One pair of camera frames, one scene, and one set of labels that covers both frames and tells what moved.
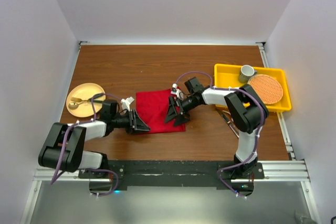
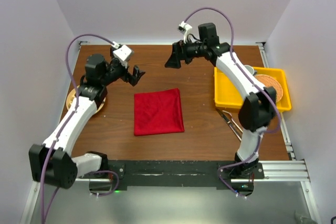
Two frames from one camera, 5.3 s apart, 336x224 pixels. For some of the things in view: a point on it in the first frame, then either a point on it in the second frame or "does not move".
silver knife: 227,119 does not move
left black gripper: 135,123 -> 133,78
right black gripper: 172,111 -> 179,53
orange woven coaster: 268,89 does not move
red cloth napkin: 151,107 does not move
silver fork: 231,121 does not move
